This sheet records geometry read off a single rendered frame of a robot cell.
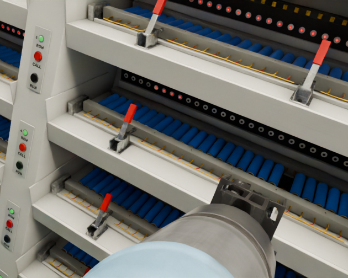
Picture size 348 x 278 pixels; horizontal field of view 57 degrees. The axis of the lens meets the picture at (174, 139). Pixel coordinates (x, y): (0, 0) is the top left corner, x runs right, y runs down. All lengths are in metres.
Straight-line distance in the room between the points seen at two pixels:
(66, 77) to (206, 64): 0.29
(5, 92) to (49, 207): 0.27
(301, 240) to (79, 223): 0.44
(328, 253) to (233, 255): 0.38
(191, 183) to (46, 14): 0.41
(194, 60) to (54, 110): 0.31
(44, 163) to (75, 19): 0.30
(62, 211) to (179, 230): 0.58
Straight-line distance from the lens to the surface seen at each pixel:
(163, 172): 0.58
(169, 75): 0.54
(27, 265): 0.91
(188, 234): 0.19
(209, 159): 0.59
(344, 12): 0.69
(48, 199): 0.79
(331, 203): 0.62
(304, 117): 0.48
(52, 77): 0.67
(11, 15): 0.77
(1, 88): 0.83
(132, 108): 0.60
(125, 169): 0.60
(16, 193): 0.81
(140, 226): 0.70
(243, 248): 0.21
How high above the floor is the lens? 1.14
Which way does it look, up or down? 18 degrees down
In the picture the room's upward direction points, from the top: 18 degrees clockwise
